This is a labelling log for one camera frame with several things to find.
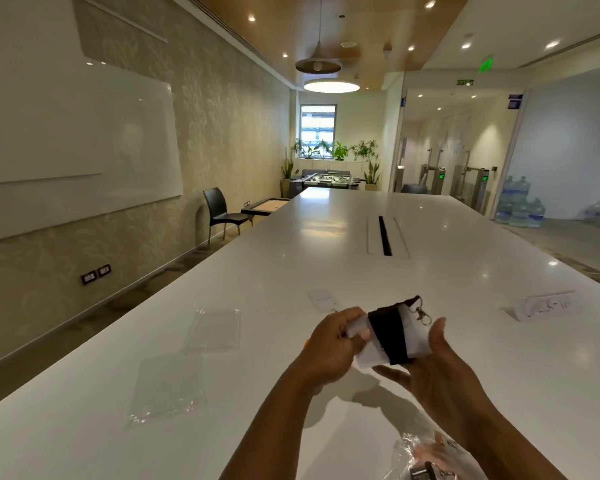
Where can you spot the black wall sockets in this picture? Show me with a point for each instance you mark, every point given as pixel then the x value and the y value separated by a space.
pixel 96 274

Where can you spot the carrom board table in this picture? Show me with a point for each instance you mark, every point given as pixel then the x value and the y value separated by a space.
pixel 265 207

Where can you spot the person's right hand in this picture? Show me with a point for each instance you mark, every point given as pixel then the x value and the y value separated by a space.
pixel 442 379

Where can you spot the folded white paper sign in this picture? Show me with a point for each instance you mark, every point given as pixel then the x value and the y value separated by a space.
pixel 545 307

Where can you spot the green exit sign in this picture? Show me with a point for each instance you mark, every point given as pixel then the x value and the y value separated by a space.
pixel 486 64

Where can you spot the crumpled clear plastic bag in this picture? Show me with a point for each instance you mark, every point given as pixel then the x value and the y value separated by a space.
pixel 415 452

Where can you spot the stack of water bottles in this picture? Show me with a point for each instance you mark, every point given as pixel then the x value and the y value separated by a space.
pixel 520 207

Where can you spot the snake plant in beige pot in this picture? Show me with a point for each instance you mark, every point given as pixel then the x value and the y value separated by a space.
pixel 372 175

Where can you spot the dark hanging sign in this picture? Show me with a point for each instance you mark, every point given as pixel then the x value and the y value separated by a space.
pixel 465 82

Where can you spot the person's left thumb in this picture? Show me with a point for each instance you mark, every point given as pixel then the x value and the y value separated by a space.
pixel 360 336

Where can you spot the dark office chair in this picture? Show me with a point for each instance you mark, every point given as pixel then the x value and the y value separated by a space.
pixel 413 188

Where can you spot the foosball table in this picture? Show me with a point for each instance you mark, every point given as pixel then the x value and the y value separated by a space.
pixel 325 181

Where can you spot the snake plant in tall pot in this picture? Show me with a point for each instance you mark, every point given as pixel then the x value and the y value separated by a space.
pixel 288 174

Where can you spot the person's right forearm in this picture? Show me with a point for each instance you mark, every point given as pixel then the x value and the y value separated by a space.
pixel 495 439

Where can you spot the leafy green plant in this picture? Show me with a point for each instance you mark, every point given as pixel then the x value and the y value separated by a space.
pixel 304 148
pixel 365 148
pixel 337 150

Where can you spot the cone pendant lamp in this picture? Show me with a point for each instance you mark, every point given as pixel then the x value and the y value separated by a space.
pixel 318 64

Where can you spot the black plastic chair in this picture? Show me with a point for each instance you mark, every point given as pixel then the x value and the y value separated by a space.
pixel 217 207

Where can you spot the metal clip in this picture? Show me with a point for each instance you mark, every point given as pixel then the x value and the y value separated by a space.
pixel 422 472

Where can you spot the recessed ceiling spotlights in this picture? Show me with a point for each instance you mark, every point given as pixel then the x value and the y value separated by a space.
pixel 430 3

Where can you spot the white low cabinet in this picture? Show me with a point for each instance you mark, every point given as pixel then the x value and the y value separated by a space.
pixel 352 166

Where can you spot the white glass whiteboard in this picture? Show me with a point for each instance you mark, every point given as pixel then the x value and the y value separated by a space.
pixel 75 139

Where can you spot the window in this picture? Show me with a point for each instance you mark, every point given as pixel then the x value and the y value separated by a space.
pixel 318 127

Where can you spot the person's right thumb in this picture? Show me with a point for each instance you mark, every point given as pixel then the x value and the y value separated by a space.
pixel 437 337

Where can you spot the blue wall sign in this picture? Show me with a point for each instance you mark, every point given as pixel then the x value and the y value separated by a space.
pixel 515 102

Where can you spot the person's left hand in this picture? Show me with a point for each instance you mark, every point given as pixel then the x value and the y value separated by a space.
pixel 325 352

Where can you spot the person's left forearm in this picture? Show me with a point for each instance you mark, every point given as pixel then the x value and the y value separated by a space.
pixel 275 427

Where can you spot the clear plastic badge sleeve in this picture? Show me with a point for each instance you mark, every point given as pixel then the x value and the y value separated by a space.
pixel 212 329

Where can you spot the small white card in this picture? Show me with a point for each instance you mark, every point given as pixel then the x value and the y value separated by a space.
pixel 323 300

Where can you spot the round ceiling lamp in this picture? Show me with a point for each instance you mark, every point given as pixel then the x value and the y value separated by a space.
pixel 331 85

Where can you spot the turnstile gates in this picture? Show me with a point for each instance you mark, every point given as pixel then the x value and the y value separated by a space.
pixel 460 182

